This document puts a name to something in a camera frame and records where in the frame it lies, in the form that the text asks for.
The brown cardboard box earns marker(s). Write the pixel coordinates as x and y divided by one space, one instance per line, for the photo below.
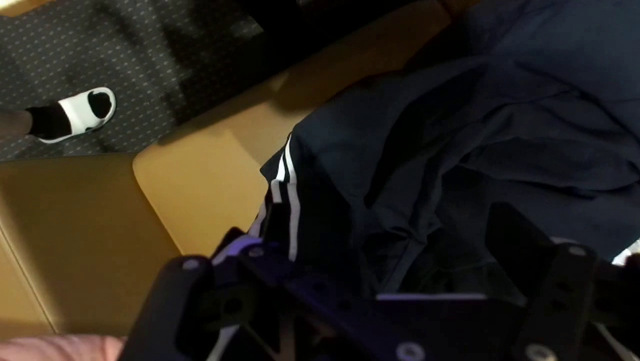
192 182

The white sandal with black sock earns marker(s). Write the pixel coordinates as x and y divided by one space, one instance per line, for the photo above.
77 114

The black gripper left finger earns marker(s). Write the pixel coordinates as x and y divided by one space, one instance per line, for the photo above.
221 307

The pink cloth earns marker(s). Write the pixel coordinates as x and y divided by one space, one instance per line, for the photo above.
53 350

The black trousers with white stripes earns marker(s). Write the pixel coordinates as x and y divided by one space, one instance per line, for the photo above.
452 153

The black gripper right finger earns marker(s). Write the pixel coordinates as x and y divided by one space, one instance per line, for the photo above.
553 302

